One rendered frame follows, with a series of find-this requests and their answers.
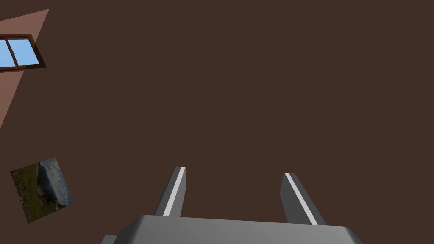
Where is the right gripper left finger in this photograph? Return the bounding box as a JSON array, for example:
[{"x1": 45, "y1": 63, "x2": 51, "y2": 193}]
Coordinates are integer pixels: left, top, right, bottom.
[{"x1": 154, "y1": 166, "x2": 187, "y2": 218}]

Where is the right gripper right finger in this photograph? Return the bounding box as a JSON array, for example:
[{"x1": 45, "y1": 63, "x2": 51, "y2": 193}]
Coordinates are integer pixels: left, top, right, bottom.
[{"x1": 279, "y1": 172, "x2": 327, "y2": 226}]

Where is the brown framed window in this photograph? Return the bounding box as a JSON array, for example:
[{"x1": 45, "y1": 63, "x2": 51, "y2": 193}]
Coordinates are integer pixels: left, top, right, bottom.
[{"x1": 0, "y1": 34, "x2": 47, "y2": 73}]

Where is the landscape picture on wall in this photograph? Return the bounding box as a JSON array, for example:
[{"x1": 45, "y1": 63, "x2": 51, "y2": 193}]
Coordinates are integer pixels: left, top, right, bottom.
[{"x1": 10, "y1": 157, "x2": 75, "y2": 224}]

